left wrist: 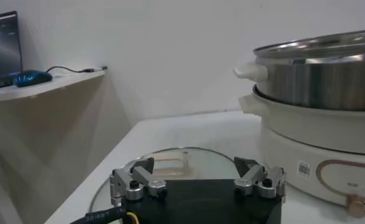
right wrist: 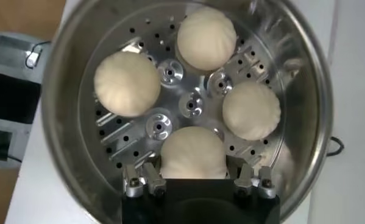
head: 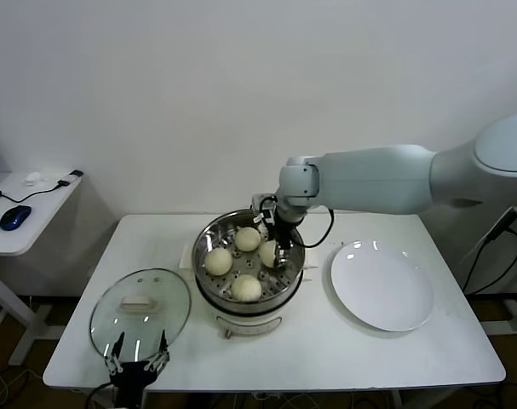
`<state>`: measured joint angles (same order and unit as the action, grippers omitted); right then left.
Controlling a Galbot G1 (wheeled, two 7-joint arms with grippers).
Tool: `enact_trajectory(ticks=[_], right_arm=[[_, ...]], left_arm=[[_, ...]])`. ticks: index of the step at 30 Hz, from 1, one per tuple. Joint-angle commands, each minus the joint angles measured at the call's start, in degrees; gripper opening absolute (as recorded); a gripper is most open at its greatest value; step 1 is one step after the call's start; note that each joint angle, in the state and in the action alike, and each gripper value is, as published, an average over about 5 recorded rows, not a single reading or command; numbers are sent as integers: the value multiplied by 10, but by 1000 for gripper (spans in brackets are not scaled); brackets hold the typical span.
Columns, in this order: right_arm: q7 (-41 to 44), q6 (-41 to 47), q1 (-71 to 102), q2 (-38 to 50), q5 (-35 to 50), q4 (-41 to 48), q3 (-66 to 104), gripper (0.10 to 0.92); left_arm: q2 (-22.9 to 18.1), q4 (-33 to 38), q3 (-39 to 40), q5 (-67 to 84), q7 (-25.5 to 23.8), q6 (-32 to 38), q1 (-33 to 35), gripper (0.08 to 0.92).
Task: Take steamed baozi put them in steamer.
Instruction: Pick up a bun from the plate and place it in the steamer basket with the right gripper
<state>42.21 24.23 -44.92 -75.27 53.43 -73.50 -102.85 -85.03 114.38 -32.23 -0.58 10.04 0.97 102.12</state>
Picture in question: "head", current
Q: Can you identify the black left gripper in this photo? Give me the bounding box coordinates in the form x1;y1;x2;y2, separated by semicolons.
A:
103;328;170;404

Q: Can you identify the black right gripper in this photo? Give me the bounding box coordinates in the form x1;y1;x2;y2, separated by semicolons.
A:
273;215;296;269

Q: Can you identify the white steamed baozi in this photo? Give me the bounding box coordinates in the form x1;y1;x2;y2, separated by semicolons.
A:
230;274;262;302
234;226;262;252
204;248;234;276
257;240;280;268

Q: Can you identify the round glass pot lid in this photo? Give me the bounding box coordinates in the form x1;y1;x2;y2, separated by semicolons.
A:
89;268;193;358

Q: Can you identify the stainless steel steamer basket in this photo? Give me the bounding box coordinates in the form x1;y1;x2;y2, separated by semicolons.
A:
179;209;319;310

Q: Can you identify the cream electric cooker pot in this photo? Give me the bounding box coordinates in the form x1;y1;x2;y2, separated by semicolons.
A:
193;268;317;341

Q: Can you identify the white oval plate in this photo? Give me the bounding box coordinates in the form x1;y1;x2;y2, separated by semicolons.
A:
329;240;435;333

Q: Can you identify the white side desk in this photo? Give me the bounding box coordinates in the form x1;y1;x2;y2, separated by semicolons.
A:
0;171;84;367

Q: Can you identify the blue computer mouse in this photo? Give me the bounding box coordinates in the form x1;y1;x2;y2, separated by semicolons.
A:
0;205;32;233

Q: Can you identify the black power adapter bar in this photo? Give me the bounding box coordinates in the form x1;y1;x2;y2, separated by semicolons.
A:
483;208;517;246

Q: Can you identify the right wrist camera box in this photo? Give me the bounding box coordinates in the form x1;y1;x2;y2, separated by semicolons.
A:
251;193;280;227

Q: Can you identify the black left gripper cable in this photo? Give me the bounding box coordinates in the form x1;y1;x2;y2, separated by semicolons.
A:
85;382;114;409

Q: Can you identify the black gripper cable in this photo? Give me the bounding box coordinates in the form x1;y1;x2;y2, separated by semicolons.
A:
85;382;114;409
298;207;336;250

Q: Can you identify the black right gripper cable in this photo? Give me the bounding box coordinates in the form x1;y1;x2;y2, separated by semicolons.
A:
298;207;336;250

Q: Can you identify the thin black desk cable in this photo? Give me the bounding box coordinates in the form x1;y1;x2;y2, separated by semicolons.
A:
0;181;70;205

